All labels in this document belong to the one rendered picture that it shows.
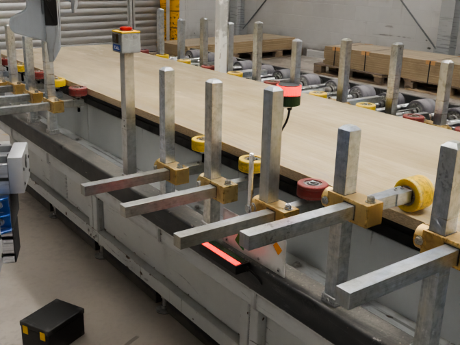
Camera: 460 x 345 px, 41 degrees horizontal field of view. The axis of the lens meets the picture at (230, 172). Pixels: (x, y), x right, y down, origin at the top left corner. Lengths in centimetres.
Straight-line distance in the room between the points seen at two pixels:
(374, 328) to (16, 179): 88
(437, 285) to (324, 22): 955
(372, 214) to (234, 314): 108
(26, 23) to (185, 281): 182
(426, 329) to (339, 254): 25
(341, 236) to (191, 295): 123
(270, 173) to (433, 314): 52
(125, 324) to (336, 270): 144
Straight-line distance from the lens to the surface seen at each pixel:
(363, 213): 130
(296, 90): 149
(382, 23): 996
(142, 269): 276
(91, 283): 301
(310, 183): 159
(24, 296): 297
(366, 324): 140
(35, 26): 83
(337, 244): 138
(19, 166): 152
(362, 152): 192
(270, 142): 149
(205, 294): 241
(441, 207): 118
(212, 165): 172
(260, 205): 155
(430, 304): 126
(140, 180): 186
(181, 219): 187
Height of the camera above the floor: 143
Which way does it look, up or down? 18 degrees down
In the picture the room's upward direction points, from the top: 1 degrees clockwise
